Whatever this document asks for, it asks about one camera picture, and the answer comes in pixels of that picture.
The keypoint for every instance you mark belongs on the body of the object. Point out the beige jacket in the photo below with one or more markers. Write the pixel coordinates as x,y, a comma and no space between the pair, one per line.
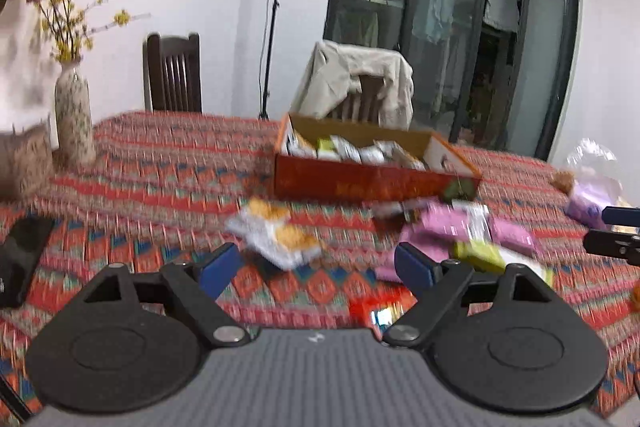
335,71

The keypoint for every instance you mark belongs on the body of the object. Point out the yellow flower branches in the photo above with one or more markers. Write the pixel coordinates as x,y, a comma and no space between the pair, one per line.
65,24

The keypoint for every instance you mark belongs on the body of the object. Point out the colourful patterned tablecloth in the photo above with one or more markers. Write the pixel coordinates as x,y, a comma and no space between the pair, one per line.
163,186

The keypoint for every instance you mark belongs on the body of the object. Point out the dark wooden chair with jacket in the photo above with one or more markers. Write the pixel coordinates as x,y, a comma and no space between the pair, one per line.
364,103

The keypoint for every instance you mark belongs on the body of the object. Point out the pink snack packet right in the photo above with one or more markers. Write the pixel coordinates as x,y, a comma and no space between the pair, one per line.
508,235

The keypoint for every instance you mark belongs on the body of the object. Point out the yellow green snack packet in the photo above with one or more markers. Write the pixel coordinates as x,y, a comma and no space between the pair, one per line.
492,258

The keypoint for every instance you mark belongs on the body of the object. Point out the orange red chip bag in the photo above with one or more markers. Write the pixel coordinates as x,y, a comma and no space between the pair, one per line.
380,312

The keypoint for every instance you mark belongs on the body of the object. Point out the clear cracker packet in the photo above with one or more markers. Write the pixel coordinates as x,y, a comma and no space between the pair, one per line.
255,216
285,246

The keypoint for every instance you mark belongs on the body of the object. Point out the glass sliding door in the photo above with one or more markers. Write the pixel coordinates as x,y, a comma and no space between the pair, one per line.
491,73

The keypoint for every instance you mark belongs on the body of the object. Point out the orange cardboard box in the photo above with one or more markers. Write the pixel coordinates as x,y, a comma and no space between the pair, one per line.
445,173

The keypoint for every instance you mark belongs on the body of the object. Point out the black floor lamp stand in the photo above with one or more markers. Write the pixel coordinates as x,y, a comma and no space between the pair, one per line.
275,16

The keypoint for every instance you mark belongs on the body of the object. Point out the pink snack packet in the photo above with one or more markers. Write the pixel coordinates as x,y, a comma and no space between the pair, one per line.
386,272
508,235
444,222

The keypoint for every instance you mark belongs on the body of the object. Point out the silver snack packet rear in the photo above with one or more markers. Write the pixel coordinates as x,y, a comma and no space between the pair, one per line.
477,220

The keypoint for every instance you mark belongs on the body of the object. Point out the floral ceramic vase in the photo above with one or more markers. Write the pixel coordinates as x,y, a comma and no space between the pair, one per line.
73,117

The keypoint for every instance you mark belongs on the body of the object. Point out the pink snack packet left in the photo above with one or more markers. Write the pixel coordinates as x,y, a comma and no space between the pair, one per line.
386,272

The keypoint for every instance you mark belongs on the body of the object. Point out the dark purple snack packet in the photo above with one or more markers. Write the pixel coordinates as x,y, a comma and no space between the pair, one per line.
409,211

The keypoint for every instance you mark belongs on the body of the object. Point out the dark wooden chair left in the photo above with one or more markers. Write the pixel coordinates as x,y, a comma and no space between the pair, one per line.
173,71

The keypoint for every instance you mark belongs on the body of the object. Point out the clear plastic bag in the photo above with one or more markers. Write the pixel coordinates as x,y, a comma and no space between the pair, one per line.
588,163

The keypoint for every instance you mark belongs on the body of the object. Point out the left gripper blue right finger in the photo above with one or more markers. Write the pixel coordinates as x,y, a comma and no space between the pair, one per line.
415,270

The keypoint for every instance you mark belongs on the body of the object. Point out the purple tissue pack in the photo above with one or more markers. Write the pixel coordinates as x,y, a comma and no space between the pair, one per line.
589,197

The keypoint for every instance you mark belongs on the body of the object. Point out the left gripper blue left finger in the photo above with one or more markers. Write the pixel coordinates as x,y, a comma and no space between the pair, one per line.
216,272

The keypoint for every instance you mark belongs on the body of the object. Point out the patterned jar with lid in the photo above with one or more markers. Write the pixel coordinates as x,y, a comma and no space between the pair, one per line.
26,161

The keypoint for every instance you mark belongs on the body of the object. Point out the black phone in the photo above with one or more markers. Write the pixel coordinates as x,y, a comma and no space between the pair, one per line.
20,255

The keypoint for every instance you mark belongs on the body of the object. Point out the pink snack packet middle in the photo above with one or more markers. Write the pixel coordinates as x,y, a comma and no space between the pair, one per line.
444,222

